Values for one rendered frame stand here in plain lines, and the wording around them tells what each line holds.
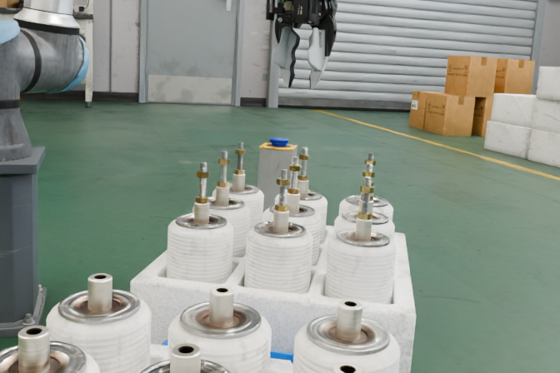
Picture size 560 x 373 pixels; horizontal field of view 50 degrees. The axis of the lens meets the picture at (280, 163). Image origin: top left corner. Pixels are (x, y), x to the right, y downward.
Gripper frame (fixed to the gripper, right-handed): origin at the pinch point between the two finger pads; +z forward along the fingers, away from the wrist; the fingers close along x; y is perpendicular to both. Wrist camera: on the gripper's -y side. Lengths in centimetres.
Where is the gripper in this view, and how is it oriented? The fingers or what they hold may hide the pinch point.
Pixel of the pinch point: (302, 79)
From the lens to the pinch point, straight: 95.9
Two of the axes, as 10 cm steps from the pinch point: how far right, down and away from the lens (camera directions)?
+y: -4.1, 1.3, -9.0
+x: 9.1, 1.2, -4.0
